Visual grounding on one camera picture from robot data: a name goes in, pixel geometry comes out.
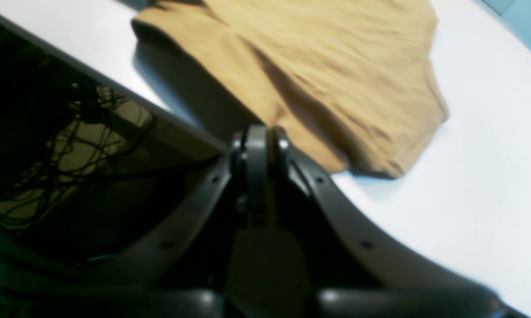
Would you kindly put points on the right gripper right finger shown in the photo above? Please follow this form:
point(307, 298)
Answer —
point(351, 260)

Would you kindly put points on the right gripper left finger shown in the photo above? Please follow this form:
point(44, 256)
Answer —
point(145, 261)

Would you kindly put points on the brown T-shirt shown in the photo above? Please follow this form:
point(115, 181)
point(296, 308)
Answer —
point(350, 81)

